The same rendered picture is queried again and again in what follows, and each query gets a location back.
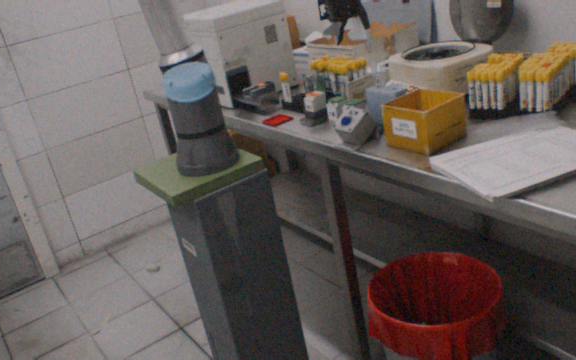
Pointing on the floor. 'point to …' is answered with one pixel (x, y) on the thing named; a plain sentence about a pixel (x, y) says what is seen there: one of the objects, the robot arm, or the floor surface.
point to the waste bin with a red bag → (437, 308)
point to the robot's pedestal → (240, 272)
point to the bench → (314, 144)
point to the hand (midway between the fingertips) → (355, 49)
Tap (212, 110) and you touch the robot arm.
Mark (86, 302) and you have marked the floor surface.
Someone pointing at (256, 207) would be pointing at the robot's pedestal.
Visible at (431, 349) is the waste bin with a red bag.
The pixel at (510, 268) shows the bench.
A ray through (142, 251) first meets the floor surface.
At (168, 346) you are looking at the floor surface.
